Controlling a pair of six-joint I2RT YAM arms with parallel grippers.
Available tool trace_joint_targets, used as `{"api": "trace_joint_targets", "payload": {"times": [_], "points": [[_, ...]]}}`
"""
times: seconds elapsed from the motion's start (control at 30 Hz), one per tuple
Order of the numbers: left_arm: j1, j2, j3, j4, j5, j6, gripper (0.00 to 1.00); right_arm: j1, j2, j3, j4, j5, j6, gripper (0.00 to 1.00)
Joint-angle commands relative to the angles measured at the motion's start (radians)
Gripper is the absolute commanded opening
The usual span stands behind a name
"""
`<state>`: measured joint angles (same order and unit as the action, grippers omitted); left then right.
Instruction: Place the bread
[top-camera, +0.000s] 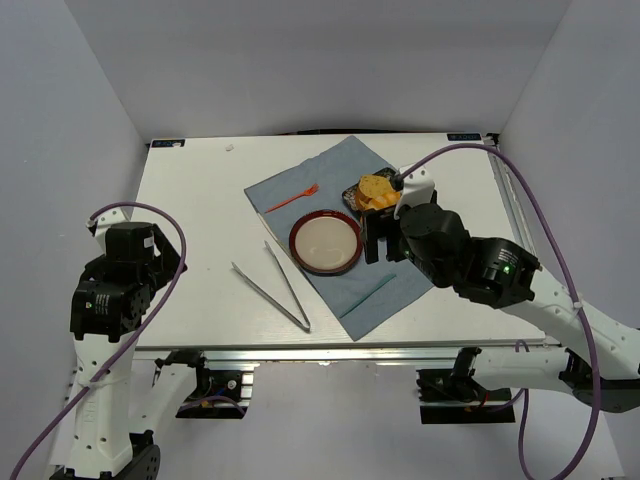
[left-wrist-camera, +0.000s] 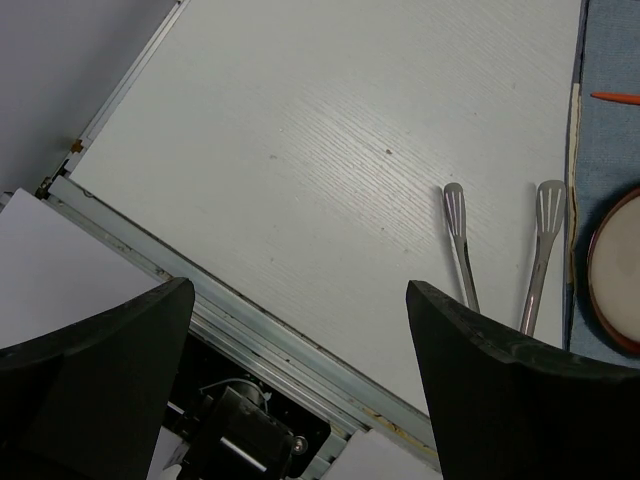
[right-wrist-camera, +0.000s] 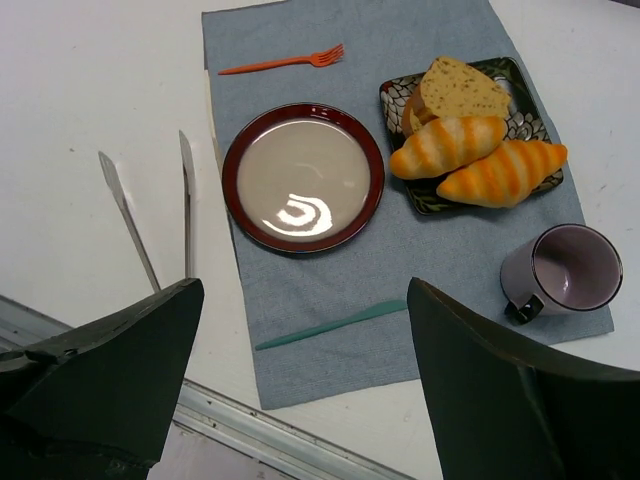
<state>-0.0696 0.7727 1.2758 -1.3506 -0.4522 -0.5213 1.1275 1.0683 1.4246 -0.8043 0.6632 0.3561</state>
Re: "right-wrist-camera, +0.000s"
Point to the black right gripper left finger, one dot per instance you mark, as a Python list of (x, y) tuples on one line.
[(97, 402)]

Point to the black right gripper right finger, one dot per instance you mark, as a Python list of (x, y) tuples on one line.
[(503, 406)]

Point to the metal tongs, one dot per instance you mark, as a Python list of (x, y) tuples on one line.
[(113, 182)]

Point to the striped bread roll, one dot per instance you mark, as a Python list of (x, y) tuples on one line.
[(505, 177), (447, 144)]

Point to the seeded bread slice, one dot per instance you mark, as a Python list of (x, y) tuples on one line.
[(452, 88)]

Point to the teal plastic knife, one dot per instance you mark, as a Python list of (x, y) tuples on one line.
[(374, 311)]

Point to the lilac mug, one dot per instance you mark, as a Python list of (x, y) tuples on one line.
[(569, 268)]

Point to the blue-grey cloth placemat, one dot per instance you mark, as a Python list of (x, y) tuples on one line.
[(458, 252)]

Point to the dark patterned square plate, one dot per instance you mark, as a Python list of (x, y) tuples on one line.
[(524, 123)]

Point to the round red-rimmed plate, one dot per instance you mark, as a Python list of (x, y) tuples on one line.
[(303, 178)]

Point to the orange plastic fork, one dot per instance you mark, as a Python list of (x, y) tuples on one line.
[(316, 59)]

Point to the aluminium table edge rail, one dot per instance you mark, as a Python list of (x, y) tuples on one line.
[(244, 429)]

